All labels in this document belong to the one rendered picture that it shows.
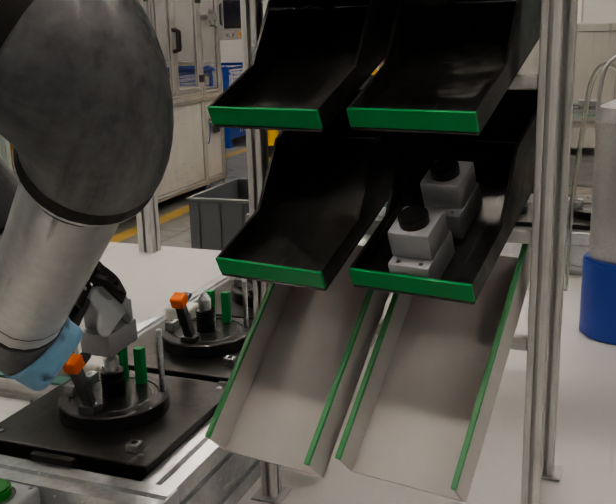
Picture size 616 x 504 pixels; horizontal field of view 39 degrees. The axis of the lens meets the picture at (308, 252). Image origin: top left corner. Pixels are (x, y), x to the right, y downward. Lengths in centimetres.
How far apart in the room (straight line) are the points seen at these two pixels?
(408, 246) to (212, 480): 40
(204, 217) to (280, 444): 225
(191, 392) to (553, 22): 66
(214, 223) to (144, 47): 265
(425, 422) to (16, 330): 43
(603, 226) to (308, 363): 81
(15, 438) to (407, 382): 48
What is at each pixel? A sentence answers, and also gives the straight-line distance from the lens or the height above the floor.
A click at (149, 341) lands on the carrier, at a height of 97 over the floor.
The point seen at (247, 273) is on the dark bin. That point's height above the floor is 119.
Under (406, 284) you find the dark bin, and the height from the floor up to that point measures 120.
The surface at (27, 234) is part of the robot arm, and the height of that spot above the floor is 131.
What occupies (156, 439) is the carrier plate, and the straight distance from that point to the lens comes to 108.
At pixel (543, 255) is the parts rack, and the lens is 93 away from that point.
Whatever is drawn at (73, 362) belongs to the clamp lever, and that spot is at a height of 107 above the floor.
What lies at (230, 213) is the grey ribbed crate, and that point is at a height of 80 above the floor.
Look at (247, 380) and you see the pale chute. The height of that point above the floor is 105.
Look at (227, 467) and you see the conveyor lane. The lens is 110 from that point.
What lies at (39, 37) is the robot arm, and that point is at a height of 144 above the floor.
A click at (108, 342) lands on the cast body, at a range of 110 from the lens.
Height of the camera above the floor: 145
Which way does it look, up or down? 15 degrees down
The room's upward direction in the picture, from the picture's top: 2 degrees counter-clockwise
